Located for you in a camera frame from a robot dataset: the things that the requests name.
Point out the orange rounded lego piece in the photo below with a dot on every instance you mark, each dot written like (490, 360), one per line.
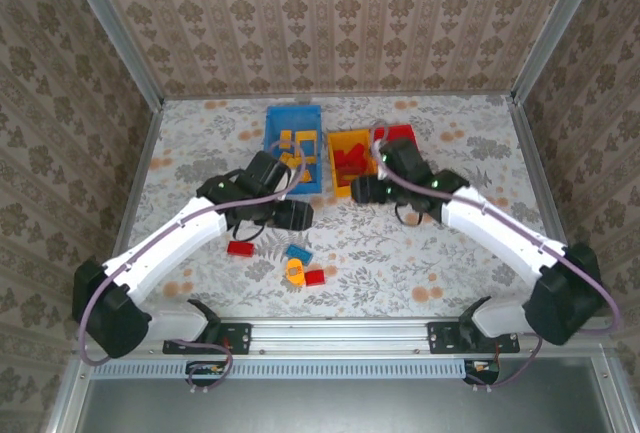
(305, 176)

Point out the small orange lego piece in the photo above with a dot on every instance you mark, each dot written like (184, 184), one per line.
(310, 159)

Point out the blue lego brick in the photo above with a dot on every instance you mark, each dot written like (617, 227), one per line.
(299, 253)

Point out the long red lego brick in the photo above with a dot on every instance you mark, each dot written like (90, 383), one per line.
(240, 248)

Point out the floral patterned table cover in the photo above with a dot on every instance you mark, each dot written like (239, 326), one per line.
(375, 293)

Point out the red lego piece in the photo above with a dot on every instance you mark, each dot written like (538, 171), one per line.
(344, 158)
(352, 171)

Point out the connector board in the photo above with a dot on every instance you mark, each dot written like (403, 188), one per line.
(482, 368)
(207, 369)

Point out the square red lego brick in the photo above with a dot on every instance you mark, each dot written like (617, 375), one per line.
(315, 277)

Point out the red plastic bin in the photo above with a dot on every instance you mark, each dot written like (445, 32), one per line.
(400, 133)

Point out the black right mounting bracket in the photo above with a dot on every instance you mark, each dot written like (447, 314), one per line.
(442, 338)

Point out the aluminium side rail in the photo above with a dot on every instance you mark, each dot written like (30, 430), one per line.
(542, 193)
(145, 153)

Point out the yellow plastic bin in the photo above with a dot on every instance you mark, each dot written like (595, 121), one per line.
(336, 188)

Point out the black left mounting bracket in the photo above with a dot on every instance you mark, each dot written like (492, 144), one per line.
(240, 338)

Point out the blue plastic bin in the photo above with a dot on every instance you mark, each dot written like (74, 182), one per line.
(295, 118)

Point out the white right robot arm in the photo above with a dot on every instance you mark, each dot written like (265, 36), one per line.
(500, 228)

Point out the left connector board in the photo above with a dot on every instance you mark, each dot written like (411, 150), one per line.
(207, 369)

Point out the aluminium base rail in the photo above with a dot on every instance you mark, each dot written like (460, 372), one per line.
(340, 335)

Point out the orange rounded hollow lego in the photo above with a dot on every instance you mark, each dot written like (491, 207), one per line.
(295, 275)

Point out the orange arch lego piece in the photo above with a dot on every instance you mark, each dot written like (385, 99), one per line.
(306, 136)

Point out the right connector board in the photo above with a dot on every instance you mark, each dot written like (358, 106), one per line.
(482, 368)

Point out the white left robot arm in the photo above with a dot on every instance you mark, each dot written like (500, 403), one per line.
(165, 248)

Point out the grey metal sheet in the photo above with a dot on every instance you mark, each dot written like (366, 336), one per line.
(325, 408)

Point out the black mounting bracket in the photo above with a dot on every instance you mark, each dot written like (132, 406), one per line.
(240, 338)
(442, 338)

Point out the aluminium frame post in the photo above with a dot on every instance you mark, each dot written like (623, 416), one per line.
(556, 28)
(113, 28)

